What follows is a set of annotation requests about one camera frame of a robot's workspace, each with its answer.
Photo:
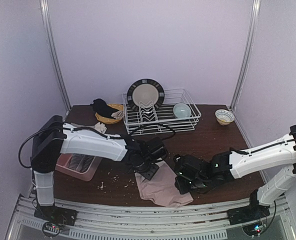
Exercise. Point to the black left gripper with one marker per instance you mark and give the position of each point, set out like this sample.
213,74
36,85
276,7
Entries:
149,171

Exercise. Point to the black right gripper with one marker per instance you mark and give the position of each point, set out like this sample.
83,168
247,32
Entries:
182,185

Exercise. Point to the pink white underwear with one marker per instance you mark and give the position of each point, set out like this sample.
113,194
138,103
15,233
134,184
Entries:
161,188

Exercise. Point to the grey white striped underwear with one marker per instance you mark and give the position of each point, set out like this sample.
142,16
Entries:
75,161

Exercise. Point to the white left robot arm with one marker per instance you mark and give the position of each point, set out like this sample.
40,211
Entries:
56,138

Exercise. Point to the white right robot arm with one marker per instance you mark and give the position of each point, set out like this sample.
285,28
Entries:
281,152

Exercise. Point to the striped rolled underwear in box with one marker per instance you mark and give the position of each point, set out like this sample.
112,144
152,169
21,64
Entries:
85,164

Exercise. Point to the white beige striped sock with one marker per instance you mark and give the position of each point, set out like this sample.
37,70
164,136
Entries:
118,115

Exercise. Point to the yellow plate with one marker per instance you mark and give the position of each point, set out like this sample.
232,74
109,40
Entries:
108,121

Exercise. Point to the light blue bowl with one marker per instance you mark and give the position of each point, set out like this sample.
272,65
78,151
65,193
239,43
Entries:
181,110

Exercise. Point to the black sock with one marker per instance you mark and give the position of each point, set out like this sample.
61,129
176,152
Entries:
100,106

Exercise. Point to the black rimmed beige plate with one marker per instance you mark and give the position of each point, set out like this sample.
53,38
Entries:
145,92

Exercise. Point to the patterned ceramic bowl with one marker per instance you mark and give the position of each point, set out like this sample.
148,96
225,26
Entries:
224,117

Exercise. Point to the pink plastic organizer box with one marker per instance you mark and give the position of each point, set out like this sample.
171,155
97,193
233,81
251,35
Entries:
63,163

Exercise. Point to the white wire dish rack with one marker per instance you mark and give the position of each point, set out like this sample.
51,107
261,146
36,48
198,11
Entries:
150,120

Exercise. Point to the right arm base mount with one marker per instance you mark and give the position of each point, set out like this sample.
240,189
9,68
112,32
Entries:
250,218

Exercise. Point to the aluminium front rail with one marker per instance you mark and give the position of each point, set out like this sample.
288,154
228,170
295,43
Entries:
192,222

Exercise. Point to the left aluminium frame post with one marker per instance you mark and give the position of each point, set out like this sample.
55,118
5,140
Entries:
46,18

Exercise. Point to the aluminium frame post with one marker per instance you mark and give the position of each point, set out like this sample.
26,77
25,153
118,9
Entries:
46,18
254,17

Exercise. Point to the right aluminium frame post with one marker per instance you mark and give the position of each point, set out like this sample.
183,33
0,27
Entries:
254,17

